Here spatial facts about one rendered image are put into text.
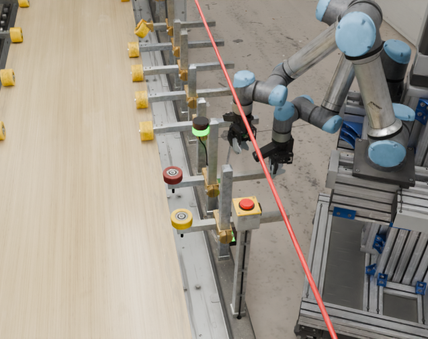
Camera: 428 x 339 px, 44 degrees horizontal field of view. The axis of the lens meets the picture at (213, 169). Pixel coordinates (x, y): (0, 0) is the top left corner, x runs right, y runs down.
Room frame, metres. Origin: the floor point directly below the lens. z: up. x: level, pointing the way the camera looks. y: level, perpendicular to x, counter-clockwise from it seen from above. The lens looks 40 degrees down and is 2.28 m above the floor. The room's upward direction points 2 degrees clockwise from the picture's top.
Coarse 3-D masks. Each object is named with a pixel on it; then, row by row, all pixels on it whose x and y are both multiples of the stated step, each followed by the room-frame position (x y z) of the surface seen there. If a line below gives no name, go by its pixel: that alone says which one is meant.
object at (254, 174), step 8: (192, 176) 1.64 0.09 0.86; (200, 176) 1.65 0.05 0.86; (240, 176) 1.66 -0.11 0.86; (248, 176) 1.66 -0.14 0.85; (256, 176) 1.67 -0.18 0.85; (264, 176) 1.68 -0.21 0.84; (168, 184) 1.59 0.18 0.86; (176, 184) 1.60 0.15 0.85; (184, 184) 1.61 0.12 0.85; (192, 184) 1.62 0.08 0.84; (200, 184) 1.62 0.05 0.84
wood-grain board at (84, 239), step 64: (64, 0) 3.30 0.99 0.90; (64, 64) 2.47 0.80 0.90; (128, 64) 2.49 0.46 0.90; (64, 128) 1.90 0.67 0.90; (128, 128) 1.91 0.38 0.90; (0, 192) 1.47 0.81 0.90; (64, 192) 1.48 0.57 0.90; (128, 192) 1.49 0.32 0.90; (0, 256) 1.16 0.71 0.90; (64, 256) 1.17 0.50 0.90; (128, 256) 1.18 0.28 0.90; (0, 320) 0.91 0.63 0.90; (64, 320) 0.92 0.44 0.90; (128, 320) 0.93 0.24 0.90
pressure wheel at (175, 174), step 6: (168, 168) 1.64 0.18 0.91; (174, 168) 1.64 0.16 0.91; (180, 168) 1.64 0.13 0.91; (168, 174) 1.60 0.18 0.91; (174, 174) 1.60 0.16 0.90; (180, 174) 1.60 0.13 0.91; (168, 180) 1.58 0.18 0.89; (174, 180) 1.58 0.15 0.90; (180, 180) 1.59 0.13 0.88; (174, 192) 1.61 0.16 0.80
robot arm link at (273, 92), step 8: (272, 80) 1.64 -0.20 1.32; (280, 80) 1.65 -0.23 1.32; (256, 88) 1.60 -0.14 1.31; (264, 88) 1.59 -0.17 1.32; (272, 88) 1.59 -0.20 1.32; (280, 88) 1.59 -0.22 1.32; (256, 96) 1.59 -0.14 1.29; (264, 96) 1.58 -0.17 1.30; (272, 96) 1.57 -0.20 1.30; (280, 96) 1.56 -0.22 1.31; (272, 104) 1.57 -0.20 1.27; (280, 104) 1.56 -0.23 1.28
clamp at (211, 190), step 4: (204, 168) 1.69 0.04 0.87; (204, 172) 1.66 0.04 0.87; (204, 176) 1.64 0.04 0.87; (204, 180) 1.62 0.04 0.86; (204, 184) 1.62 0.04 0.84; (208, 184) 1.59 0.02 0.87; (212, 184) 1.59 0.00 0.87; (216, 184) 1.59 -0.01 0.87; (208, 188) 1.57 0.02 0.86; (212, 188) 1.56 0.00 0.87; (216, 188) 1.57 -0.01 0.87; (208, 192) 1.56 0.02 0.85; (212, 192) 1.56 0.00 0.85; (216, 192) 1.57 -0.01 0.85; (212, 196) 1.56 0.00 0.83
